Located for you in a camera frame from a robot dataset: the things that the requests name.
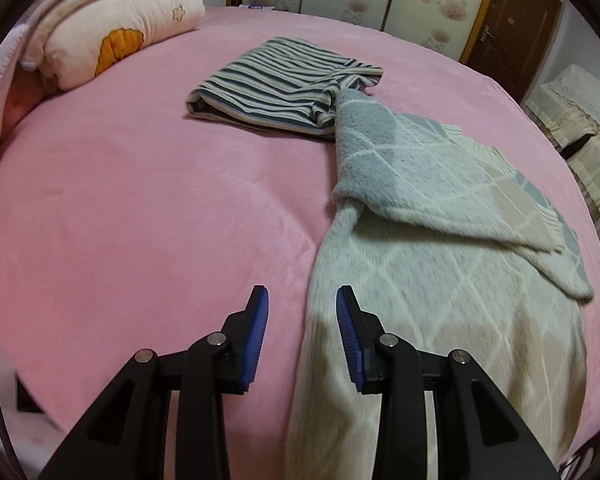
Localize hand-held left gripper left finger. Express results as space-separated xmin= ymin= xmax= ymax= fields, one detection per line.
xmin=37 ymin=285 xmax=270 ymax=480

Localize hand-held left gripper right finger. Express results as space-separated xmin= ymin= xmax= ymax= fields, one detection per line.
xmin=335 ymin=285 xmax=562 ymax=480

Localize diamond-pattern knit sweater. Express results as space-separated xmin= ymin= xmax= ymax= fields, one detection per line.
xmin=284 ymin=91 xmax=596 ymax=480

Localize pink bed blanket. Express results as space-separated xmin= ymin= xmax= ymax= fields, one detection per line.
xmin=0 ymin=5 xmax=600 ymax=480

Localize folded striped garment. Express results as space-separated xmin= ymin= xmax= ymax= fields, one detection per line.
xmin=184 ymin=36 xmax=385 ymax=142

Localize beige lace-covered cabinet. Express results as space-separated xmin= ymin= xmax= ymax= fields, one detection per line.
xmin=524 ymin=64 xmax=600 ymax=246

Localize folded cartoon-print quilt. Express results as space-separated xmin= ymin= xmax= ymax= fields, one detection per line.
xmin=22 ymin=0 xmax=207 ymax=95

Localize floral sliding-door wardrobe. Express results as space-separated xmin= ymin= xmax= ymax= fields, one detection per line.
xmin=227 ymin=0 xmax=503 ymax=64

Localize brown wooden door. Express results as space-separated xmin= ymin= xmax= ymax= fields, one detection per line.
xmin=459 ymin=0 xmax=564 ymax=107

